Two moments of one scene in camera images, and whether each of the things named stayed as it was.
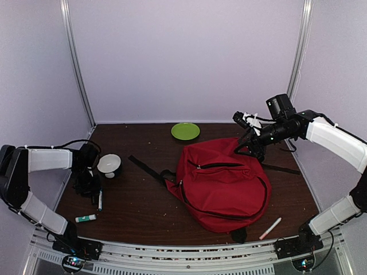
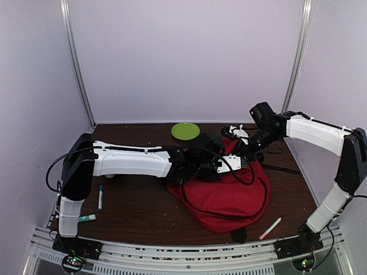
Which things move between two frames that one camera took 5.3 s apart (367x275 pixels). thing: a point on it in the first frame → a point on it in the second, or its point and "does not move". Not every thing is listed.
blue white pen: (100, 199) does not move
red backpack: (225, 189) does not move
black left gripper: (86, 193) → (217, 177)
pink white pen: (270, 228) does not move
